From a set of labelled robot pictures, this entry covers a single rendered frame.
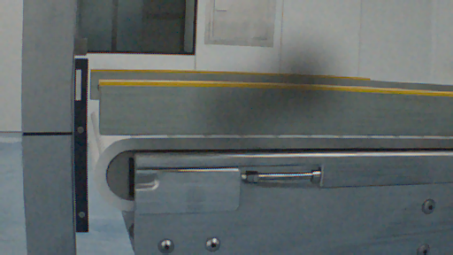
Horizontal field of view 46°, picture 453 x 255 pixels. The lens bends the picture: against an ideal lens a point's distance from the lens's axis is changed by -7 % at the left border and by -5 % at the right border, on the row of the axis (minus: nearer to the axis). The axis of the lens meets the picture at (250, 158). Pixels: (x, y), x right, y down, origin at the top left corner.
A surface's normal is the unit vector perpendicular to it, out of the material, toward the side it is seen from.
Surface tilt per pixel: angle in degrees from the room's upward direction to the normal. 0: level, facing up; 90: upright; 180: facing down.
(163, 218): 90
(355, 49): 90
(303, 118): 90
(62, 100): 90
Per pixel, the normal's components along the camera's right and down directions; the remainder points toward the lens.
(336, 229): 0.29, 0.18
